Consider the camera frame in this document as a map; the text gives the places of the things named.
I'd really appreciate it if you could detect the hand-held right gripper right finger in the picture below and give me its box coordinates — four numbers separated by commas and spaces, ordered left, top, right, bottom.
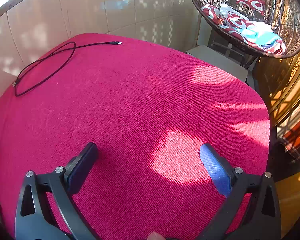
190, 143, 282, 240

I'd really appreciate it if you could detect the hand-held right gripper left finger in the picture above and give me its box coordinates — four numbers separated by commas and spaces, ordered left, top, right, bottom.
14, 142, 100, 240

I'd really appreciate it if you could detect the person's right hand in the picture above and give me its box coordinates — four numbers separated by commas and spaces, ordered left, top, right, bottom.
147, 231, 165, 240

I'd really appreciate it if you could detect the grey stool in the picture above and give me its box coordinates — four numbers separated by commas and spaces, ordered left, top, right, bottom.
186, 45, 249, 83

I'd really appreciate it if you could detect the turquoise white cloth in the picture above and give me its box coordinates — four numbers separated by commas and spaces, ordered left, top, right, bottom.
241, 21, 283, 49

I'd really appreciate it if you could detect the red white patterned seat cushion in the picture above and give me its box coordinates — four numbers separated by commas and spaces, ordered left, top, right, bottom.
201, 4, 288, 55

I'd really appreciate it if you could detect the wicker hanging chair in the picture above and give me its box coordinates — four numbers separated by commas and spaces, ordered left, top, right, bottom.
187, 0, 300, 59

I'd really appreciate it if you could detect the red white patterned pillow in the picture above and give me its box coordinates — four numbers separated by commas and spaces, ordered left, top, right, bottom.
236, 0, 265, 15

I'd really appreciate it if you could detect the black usb cable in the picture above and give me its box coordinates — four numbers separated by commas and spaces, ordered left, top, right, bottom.
12, 41, 123, 97

